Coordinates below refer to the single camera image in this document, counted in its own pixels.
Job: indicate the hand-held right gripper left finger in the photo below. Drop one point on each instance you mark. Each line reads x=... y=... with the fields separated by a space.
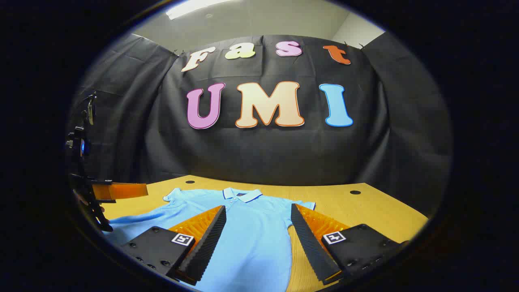
x=206 y=247

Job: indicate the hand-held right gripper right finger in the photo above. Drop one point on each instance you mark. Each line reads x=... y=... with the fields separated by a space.
x=310 y=247

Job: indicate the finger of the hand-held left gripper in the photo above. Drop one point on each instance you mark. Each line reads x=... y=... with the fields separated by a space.
x=121 y=190

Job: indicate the light blue T-shirt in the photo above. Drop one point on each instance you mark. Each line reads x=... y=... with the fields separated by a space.
x=255 y=227

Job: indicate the black backdrop cloth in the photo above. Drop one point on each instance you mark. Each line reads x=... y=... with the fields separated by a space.
x=263 y=154

